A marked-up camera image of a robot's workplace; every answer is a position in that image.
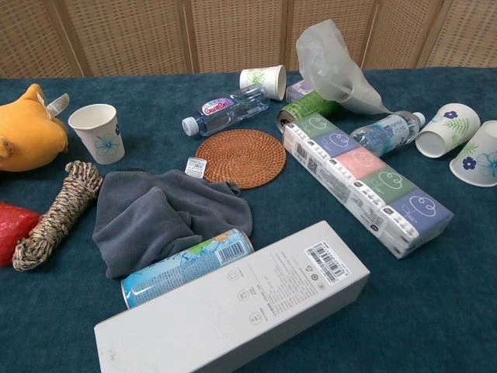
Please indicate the white cup blue flower print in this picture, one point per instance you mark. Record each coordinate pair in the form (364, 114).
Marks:
(97, 128)

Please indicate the brown woven rattan coaster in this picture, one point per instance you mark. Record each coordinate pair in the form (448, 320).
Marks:
(240, 159)

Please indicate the paper cup green leaf print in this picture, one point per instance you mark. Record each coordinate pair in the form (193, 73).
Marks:
(260, 79)

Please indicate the paper cup fern flower print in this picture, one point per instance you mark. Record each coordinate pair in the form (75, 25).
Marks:
(450, 128)

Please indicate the paper cup large blue flowers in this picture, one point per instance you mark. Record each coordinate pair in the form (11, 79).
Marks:
(477, 159)

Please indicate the water bottle purple label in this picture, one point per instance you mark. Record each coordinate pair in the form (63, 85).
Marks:
(229, 109)

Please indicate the grey microfibre towel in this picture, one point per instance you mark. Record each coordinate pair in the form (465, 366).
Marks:
(155, 217)

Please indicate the green beverage can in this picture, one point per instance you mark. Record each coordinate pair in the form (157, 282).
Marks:
(306, 107)

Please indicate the blue beverage can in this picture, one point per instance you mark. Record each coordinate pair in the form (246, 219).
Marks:
(182, 268)

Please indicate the purple tissue packet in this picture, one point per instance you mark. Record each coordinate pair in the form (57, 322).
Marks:
(299, 90)

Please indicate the multicolour tissue pack bundle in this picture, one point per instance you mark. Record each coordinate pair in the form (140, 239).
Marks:
(361, 178)

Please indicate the long white cardboard box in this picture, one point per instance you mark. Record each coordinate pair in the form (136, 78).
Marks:
(233, 311)

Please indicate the translucent plastic bag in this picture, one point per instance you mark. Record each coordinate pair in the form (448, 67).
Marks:
(330, 70)

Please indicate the water bottle blue label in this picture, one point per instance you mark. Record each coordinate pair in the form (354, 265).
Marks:
(384, 134)

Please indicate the rattan folding screen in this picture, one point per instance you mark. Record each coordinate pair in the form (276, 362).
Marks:
(136, 35)

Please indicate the teal tablecloth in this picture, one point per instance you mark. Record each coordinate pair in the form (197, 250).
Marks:
(407, 303)

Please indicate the yellow plush toy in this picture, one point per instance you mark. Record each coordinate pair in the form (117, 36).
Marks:
(27, 128)

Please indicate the red plastic bag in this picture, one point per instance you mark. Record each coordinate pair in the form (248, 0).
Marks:
(11, 229)

